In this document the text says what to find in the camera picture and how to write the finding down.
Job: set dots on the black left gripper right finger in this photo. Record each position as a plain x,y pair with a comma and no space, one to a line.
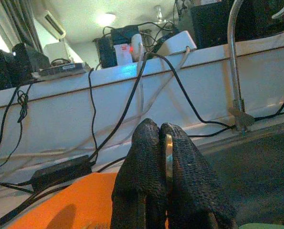
192,181

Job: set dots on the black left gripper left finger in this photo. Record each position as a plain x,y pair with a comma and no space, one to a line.
141,167

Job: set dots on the orange plastic bowl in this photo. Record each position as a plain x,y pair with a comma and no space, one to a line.
72,202

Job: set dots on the stainless steel sink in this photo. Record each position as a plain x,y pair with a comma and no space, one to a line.
251,179

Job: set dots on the black power adapter brick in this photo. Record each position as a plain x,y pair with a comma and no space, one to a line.
60,173

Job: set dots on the green plate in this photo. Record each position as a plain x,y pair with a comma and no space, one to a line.
270,226

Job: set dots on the metal faucet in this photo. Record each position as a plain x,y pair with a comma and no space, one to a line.
234,71

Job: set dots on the small black adapter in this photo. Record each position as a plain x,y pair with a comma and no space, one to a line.
107,53

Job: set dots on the white plug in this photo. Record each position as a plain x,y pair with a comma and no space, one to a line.
137,43

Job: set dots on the flat grey device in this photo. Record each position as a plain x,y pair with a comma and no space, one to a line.
60,69

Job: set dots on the white power strip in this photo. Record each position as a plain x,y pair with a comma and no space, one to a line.
177,43

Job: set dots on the black box with red light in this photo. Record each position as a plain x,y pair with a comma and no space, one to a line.
122,35

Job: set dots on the round ceiling lamp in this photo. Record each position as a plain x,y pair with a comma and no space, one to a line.
106,19

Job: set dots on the black appliance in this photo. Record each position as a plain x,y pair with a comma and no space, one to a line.
215,23

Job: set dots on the white air conditioner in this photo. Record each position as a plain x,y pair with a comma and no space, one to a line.
52,23

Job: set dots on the grey curtain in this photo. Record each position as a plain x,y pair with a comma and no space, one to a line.
20,21

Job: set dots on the metal tap lever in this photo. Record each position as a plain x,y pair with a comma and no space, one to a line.
283,10

